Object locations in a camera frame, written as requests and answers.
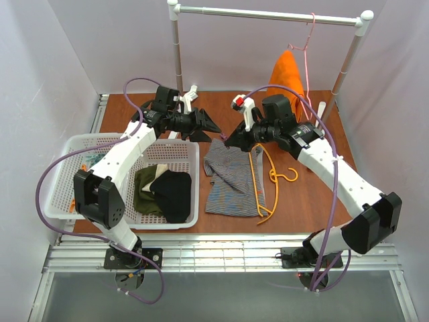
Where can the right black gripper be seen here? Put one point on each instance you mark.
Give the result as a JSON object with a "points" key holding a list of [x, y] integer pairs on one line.
{"points": [[248, 135]]}

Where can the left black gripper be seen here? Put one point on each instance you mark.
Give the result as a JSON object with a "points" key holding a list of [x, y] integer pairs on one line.
{"points": [[198, 123]]}

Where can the purple clothespin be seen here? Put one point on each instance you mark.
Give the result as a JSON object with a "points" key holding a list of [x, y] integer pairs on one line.
{"points": [[224, 137]]}

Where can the grey striped underwear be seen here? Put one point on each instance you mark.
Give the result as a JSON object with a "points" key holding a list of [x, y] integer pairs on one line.
{"points": [[236, 186]]}

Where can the yellow plastic hanger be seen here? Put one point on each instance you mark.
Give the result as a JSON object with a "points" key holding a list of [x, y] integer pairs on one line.
{"points": [[264, 213]]}

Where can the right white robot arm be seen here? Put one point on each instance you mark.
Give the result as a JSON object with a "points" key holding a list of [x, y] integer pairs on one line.
{"points": [[375, 215]]}

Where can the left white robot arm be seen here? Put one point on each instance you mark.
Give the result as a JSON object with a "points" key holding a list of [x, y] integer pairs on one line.
{"points": [[97, 191]]}

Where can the white laundry basket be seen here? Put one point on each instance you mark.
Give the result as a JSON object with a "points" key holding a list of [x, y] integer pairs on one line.
{"points": [[179, 156]]}

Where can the cream garment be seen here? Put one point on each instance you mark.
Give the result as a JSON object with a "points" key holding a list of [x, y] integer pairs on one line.
{"points": [[160, 169]]}

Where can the black garment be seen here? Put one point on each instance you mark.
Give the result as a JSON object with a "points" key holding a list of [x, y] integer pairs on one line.
{"points": [[172, 192]]}

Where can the orange towel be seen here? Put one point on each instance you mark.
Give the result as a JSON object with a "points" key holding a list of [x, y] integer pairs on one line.
{"points": [[286, 73]]}

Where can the olive green garment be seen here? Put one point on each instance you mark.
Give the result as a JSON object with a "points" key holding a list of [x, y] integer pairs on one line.
{"points": [[144, 202]]}

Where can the teal clothespin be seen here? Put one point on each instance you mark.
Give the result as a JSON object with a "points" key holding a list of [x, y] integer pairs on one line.
{"points": [[94, 158]]}

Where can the white clothespin basket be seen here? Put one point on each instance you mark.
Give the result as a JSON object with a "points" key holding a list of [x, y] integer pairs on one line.
{"points": [[62, 189]]}

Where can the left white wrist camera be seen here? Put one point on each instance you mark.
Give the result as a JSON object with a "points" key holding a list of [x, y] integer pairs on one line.
{"points": [[185, 101]]}

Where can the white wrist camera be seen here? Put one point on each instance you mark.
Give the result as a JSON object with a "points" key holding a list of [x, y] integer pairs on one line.
{"points": [[244, 106], [185, 101]]}

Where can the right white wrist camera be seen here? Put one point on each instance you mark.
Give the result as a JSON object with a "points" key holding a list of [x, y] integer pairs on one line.
{"points": [[244, 106]]}

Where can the pink wire hanger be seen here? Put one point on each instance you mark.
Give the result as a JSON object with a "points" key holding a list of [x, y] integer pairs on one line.
{"points": [[305, 55]]}

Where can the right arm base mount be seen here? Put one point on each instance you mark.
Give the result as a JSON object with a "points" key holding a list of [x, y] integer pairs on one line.
{"points": [[302, 258]]}

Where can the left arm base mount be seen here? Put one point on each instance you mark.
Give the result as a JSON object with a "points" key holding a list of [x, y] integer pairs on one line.
{"points": [[118, 260]]}

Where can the aluminium rail frame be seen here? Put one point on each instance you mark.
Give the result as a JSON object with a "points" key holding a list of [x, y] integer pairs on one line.
{"points": [[222, 277]]}

